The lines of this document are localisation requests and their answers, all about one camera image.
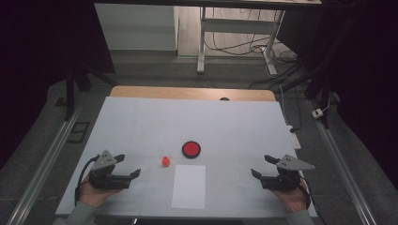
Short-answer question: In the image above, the person's left hand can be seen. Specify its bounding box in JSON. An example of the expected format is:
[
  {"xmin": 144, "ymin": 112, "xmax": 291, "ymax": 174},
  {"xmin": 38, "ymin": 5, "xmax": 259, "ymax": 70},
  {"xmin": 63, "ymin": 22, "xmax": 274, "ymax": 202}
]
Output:
[{"xmin": 78, "ymin": 180, "xmax": 124, "ymax": 208}]

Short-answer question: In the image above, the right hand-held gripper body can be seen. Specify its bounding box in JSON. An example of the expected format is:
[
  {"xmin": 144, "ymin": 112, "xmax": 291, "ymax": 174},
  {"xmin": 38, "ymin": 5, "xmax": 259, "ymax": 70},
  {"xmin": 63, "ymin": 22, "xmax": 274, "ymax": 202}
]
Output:
[{"xmin": 260, "ymin": 154, "xmax": 316, "ymax": 192}]

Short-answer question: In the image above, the person's right hand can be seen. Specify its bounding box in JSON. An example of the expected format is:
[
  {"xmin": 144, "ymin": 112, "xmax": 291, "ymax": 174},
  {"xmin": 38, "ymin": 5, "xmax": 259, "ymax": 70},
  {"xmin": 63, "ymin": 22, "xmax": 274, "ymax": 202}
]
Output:
[{"xmin": 271, "ymin": 176, "xmax": 309, "ymax": 214}]

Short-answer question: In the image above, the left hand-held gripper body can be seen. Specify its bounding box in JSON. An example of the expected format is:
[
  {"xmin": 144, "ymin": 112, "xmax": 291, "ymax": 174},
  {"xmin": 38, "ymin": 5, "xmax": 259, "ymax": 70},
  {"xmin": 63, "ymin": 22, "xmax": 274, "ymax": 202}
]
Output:
[{"xmin": 88, "ymin": 149, "xmax": 131, "ymax": 190}]

